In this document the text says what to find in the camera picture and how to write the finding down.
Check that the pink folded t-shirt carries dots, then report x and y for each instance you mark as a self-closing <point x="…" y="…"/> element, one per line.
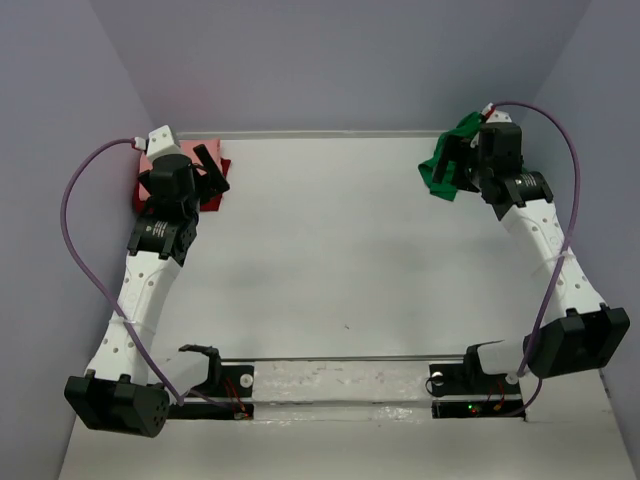
<point x="140" y="194"/>

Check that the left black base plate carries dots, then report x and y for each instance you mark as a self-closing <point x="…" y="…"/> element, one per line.
<point x="230" y="398"/>

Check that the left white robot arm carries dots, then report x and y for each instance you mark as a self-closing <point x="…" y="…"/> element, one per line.
<point x="123" y="390"/>

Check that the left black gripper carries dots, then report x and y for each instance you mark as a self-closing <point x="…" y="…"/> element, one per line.
<point x="209" y="165"/>

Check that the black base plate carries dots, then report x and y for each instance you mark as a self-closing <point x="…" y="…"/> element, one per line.
<point x="456" y="394"/>
<point x="230" y="398"/>

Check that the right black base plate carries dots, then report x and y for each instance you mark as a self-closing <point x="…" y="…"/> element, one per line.
<point x="456" y="394"/>

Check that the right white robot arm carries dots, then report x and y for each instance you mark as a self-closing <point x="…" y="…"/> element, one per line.
<point x="578" y="331"/>

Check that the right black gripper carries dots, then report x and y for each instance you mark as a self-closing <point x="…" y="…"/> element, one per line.
<point x="449" y="154"/>

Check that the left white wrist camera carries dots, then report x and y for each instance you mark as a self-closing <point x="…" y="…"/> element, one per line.
<point x="162" y="142"/>

